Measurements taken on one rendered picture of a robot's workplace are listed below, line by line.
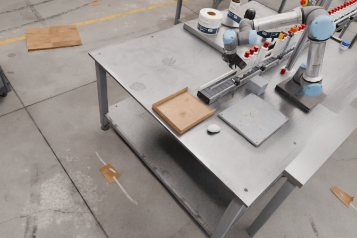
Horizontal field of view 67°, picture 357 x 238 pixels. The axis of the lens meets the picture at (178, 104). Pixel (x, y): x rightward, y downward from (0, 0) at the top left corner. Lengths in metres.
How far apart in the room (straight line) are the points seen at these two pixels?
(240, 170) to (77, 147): 1.54
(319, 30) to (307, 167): 0.75
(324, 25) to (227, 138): 0.80
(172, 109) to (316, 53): 0.90
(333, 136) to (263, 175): 0.63
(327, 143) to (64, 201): 1.87
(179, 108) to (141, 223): 0.94
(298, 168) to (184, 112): 0.72
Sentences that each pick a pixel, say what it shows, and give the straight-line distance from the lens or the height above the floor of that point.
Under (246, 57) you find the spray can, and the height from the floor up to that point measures 1.05.
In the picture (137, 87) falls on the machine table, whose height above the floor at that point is 0.83.
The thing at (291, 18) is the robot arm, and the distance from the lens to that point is 1.77.
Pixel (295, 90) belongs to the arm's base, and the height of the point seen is 0.90.
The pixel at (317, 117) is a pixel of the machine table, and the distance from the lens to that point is 2.06.
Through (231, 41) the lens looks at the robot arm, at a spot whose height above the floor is 1.25.
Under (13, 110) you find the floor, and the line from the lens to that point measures 3.01.
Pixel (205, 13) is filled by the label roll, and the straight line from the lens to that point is 2.43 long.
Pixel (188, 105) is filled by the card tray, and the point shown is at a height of 0.83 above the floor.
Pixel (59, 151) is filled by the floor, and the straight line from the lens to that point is 2.57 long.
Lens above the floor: 2.03
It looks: 44 degrees down
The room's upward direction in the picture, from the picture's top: 11 degrees clockwise
